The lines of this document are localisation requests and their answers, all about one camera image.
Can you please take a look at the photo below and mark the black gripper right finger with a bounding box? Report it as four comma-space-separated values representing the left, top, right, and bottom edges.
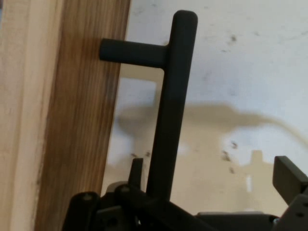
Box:
272, 155, 308, 231

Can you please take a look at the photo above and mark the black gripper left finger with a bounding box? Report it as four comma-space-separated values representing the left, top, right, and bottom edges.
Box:
62, 157, 212, 231

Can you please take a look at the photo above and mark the wooden cabinet door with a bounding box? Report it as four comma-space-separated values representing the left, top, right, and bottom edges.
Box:
0, 0, 132, 231

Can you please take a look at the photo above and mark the black bar drawer handle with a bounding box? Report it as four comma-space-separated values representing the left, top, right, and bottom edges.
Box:
99, 9, 199, 202

